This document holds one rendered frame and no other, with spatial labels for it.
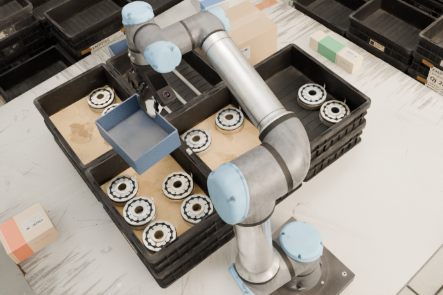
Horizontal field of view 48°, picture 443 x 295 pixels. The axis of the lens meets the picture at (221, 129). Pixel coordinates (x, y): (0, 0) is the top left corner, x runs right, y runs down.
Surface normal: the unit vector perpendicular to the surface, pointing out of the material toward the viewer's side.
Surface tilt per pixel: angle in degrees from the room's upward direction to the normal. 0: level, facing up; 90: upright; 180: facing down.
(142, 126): 1
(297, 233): 7
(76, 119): 0
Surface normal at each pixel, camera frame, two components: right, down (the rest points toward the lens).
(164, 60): 0.52, 0.63
